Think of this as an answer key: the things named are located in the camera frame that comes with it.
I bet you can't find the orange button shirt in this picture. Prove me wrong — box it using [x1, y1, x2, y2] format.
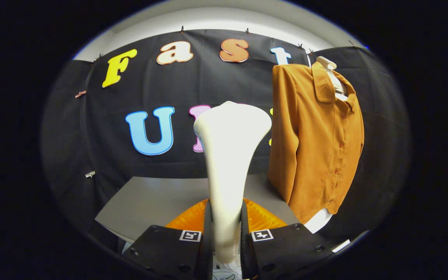
[267, 61, 365, 224]

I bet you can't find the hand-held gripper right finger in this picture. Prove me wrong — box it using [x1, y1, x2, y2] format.
[240, 198, 335, 280]

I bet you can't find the black backdrop cloth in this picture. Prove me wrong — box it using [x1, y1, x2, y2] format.
[40, 29, 411, 249]

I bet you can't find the white mannequin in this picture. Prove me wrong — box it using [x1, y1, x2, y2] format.
[304, 56, 349, 234]

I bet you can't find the row of black clips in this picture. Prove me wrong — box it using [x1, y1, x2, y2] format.
[92, 25, 359, 63]

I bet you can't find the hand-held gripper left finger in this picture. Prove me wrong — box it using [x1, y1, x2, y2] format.
[122, 198, 214, 280]

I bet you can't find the white garment steamer head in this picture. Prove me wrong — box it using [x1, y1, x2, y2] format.
[193, 101, 272, 264]

